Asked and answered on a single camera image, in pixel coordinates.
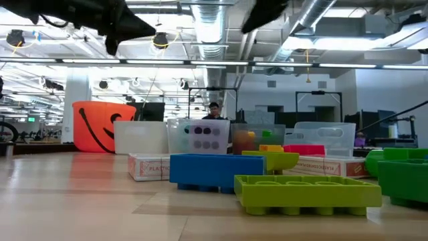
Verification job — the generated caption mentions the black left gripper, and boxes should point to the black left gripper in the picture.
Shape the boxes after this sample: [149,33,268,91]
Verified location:
[59,0,157,57]

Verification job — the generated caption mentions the large red toy brick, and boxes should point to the large red toy brick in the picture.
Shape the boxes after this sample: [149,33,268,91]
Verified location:
[233,130,255,153]

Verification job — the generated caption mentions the orange-red playing card deck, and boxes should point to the orange-red playing card deck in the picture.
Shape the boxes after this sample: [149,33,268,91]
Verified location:
[128,153,171,182]

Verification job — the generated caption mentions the purple foam dice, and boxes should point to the purple foam dice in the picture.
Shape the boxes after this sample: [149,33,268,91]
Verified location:
[189,119,231,155]

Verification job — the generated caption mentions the small red toy brick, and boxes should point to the small red toy brick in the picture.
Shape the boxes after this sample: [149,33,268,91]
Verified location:
[282,144,326,157]

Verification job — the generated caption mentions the lime toy brick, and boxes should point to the lime toy brick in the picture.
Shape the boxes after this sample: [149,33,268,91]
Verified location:
[233,174,383,216]
[241,150,300,175]

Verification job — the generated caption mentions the pink playing card deck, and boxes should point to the pink playing card deck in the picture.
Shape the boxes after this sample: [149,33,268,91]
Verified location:
[283,155,371,179]

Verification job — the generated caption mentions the green rounded toy brick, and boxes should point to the green rounded toy brick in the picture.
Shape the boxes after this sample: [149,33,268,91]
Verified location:
[364,147,428,178]

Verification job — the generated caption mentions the dark green brick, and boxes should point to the dark green brick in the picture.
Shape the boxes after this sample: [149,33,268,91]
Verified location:
[377,158,428,208]

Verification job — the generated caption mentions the orange pumpkin face bucket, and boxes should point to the orange pumpkin face bucket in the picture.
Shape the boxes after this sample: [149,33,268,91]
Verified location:
[72,100,137,154]

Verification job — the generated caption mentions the black background monitor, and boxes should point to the black background monitor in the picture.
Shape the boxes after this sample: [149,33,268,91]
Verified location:
[126,102,166,122]

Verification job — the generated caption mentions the white opaque plastic bin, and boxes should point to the white opaque plastic bin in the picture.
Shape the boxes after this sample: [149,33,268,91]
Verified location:
[113,120,170,155]

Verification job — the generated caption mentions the smoky grey plastic bin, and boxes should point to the smoky grey plastic bin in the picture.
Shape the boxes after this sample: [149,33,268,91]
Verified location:
[230,123,287,156]

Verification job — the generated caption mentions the clear plastic bin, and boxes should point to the clear plastic bin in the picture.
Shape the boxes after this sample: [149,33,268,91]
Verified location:
[166,118,231,155]
[284,121,356,158]

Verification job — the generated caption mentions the bicycle wheel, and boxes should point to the bicycle wheel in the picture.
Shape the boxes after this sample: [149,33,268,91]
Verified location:
[0,120,19,143]

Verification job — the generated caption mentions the blue flat toy brick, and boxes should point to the blue flat toy brick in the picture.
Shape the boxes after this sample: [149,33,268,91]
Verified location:
[169,153,268,195]

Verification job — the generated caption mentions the black diagonal pole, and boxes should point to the black diagonal pole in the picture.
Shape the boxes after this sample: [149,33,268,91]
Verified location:
[357,96,428,132]

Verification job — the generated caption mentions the lime flat toy brick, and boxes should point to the lime flat toy brick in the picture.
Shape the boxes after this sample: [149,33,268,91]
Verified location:
[233,174,383,216]

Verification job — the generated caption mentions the black ceiling camera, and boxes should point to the black ceiling camera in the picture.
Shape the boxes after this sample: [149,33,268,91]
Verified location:
[152,31,170,50]
[6,29,26,47]

